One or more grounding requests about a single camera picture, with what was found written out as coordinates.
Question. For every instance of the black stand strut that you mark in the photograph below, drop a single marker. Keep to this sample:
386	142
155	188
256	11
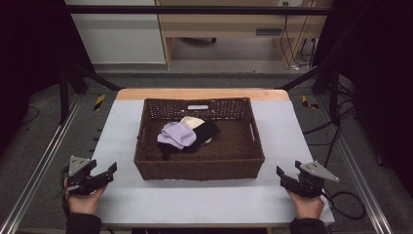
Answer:
69	84
324	78

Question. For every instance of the aluminium frame rail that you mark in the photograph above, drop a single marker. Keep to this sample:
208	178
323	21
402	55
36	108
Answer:
360	182
35	175

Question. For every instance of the brown wicker basket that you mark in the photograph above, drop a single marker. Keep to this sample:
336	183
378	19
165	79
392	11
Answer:
227	152

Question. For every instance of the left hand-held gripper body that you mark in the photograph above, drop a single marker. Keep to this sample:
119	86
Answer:
79	182

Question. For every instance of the wooden desk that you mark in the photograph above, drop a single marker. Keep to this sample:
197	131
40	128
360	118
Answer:
224	27

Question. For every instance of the black frame crossbar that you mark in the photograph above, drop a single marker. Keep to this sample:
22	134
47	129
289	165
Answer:
195	9

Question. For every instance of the purple sock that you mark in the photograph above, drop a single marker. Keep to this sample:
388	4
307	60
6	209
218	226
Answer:
177	135

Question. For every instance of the person's right hand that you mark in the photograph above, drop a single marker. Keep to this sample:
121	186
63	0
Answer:
307	206

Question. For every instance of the white cabinet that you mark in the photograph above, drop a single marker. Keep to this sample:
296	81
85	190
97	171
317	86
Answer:
120	35

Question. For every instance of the black curtain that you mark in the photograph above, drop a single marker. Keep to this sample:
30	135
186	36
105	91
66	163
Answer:
29	58
380	71

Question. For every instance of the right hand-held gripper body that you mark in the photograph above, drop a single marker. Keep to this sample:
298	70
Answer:
311	187

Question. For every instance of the cream sock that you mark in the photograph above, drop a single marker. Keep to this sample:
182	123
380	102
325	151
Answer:
194	122

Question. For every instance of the white table mat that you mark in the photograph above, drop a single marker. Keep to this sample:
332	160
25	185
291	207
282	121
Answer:
285	136

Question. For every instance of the black sock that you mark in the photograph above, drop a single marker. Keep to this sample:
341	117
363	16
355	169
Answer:
206	131

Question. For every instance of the person's left hand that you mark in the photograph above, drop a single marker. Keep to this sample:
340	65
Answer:
85	203

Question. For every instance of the yellow black tape strip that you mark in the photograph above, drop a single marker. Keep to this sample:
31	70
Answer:
307	102
99	102

